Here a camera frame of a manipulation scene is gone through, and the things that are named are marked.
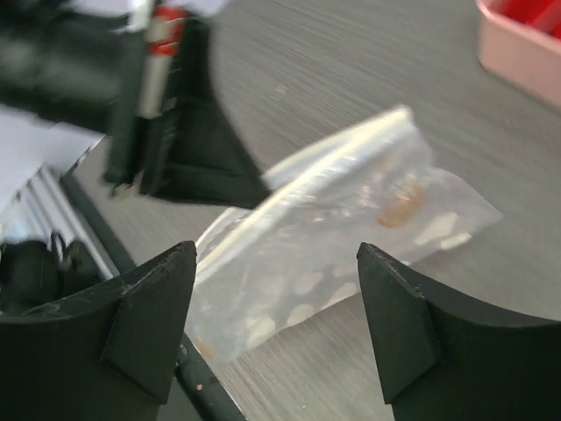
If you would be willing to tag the clear polka dot zip bag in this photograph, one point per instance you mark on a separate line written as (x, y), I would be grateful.
(264, 270)

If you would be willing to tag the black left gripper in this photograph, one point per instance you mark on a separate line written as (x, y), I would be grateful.
(169, 136)

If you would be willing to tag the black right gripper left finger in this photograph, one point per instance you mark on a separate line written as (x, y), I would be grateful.
(51, 366)

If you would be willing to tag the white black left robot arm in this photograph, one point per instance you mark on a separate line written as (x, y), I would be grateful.
(64, 65)

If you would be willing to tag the pink divided organizer box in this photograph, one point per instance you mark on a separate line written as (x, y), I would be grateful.
(520, 55)

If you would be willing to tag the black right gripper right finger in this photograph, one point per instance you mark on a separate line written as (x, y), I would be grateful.
(444, 355)

